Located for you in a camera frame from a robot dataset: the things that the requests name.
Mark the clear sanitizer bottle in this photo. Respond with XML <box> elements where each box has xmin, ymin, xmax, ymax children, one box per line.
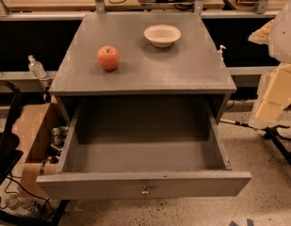
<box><xmin>28</xmin><ymin>55</ymin><xmax>46</xmax><ymax>79</ymax></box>

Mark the cardboard box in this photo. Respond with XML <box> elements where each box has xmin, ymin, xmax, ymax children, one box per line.
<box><xmin>14</xmin><ymin>104</ymin><xmax>65</xmax><ymax>198</ymax></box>

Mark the white pump bottle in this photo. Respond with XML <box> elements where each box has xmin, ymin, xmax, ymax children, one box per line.
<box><xmin>218</xmin><ymin>44</ymin><xmax>226</xmax><ymax>60</ymax></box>

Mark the grey top drawer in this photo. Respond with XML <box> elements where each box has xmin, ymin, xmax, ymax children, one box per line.
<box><xmin>37</xmin><ymin>96</ymin><xmax>251</xmax><ymax>200</ymax></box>

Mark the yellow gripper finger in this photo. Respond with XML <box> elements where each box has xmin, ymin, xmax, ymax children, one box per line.
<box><xmin>249</xmin><ymin>63</ymin><xmax>291</xmax><ymax>129</ymax></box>

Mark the black chair frame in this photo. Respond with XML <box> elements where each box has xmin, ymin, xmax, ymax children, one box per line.
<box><xmin>0</xmin><ymin>80</ymin><xmax>24</xmax><ymax>185</ymax></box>

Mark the black grabber tool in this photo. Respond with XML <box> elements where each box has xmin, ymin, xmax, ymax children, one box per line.
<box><xmin>220</xmin><ymin>119</ymin><xmax>291</xmax><ymax>166</ymax></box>

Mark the white bowl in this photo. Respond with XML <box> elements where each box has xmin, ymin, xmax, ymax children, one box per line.
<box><xmin>144</xmin><ymin>24</ymin><xmax>182</xmax><ymax>48</ymax></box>

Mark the grey wooden cabinet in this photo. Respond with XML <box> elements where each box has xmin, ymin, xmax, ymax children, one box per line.
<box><xmin>50</xmin><ymin>12</ymin><xmax>235</xmax><ymax>118</ymax></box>

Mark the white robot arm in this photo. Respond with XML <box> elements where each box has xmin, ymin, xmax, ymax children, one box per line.
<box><xmin>249</xmin><ymin>0</ymin><xmax>291</xmax><ymax>129</ymax></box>

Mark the red apple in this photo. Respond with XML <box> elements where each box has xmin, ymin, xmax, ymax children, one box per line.
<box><xmin>97</xmin><ymin>46</ymin><xmax>120</xmax><ymax>72</ymax></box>

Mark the black floor cable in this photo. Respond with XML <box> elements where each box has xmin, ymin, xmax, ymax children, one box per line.
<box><xmin>0</xmin><ymin>172</ymin><xmax>58</xmax><ymax>215</ymax></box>

